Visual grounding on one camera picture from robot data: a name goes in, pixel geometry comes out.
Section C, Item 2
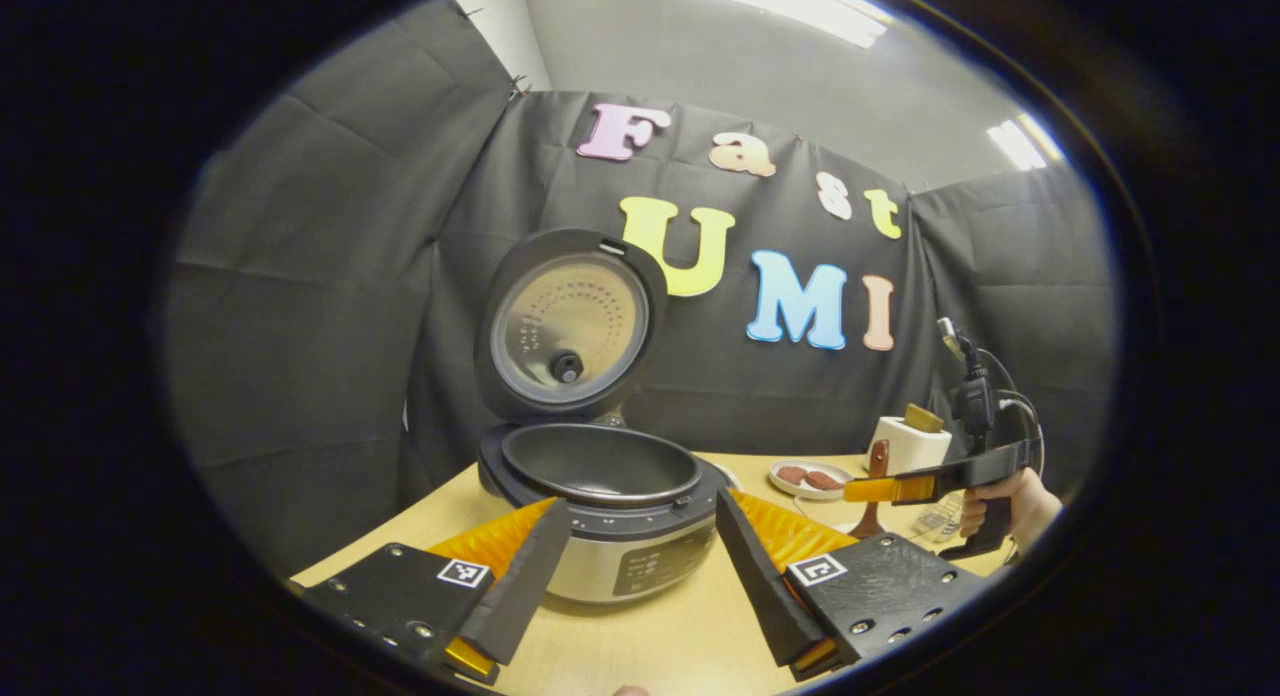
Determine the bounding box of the black backdrop cloth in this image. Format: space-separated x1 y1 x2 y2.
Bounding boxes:
165 0 1116 577

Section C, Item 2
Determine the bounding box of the black silver rice cooker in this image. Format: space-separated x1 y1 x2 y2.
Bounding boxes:
474 228 731 605

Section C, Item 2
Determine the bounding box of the white round plate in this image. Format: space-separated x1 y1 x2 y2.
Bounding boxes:
768 460 856 501

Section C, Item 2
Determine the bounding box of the small ceiling light panel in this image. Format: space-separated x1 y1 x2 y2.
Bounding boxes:
987 114 1066 172

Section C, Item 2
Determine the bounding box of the white chopstick holder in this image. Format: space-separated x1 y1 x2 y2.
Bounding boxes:
865 404 953 477

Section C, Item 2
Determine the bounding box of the brown wooden spoon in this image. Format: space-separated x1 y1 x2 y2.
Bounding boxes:
850 439 891 539

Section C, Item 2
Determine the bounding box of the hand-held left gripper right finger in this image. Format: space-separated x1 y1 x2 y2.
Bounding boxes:
715 488 986 682

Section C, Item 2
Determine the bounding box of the large ceiling light panel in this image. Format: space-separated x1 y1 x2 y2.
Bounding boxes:
672 0 891 49

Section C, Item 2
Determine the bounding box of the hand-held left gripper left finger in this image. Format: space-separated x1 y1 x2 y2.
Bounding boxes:
290 496 573 687

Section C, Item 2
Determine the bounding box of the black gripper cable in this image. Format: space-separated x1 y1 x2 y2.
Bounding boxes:
975 348 1047 477

